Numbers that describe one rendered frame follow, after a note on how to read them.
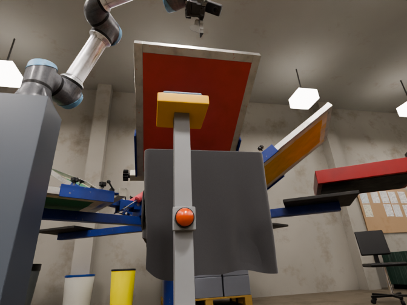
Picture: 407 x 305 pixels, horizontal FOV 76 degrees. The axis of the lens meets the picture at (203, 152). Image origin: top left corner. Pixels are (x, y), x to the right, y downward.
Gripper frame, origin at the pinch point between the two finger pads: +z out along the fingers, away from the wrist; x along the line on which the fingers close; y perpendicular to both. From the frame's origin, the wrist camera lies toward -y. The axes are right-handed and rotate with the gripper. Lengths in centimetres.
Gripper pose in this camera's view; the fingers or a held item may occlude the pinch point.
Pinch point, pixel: (205, 20)
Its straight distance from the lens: 121.3
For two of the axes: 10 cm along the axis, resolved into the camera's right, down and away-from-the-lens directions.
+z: 1.0, 7.5, -6.5
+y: -9.8, -0.3, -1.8
